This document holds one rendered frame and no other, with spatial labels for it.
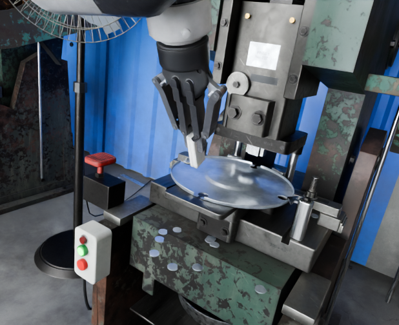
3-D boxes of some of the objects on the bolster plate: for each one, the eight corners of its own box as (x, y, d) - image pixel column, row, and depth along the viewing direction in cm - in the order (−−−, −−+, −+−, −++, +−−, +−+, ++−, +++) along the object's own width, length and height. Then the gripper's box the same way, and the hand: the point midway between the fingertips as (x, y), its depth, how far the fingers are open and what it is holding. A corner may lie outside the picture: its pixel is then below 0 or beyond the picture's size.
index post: (301, 242, 71) (312, 202, 67) (287, 236, 72) (298, 196, 69) (305, 236, 73) (316, 198, 70) (292, 231, 74) (302, 193, 71)
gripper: (129, 40, 47) (158, 164, 63) (206, 53, 41) (217, 187, 57) (161, 22, 52) (181, 142, 67) (235, 32, 46) (238, 161, 62)
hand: (195, 148), depth 60 cm, fingers closed
